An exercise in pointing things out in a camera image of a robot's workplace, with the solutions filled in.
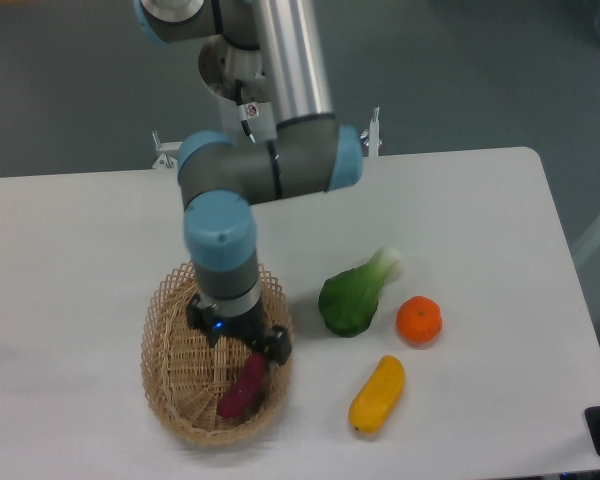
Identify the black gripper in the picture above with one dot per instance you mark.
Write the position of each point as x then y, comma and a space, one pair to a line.
249, 328

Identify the purple sweet potato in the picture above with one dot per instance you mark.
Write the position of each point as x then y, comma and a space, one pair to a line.
244, 390

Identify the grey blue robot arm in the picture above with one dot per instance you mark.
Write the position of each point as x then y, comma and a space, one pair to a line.
268, 59

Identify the woven wicker basket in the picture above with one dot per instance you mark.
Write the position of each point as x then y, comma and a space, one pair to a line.
184, 378

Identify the green bok choy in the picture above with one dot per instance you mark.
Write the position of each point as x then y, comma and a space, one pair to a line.
349, 300

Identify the yellow mango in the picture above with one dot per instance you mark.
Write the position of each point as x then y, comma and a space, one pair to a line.
376, 400

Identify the orange tangerine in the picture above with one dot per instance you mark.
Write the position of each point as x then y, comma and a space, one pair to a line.
419, 320

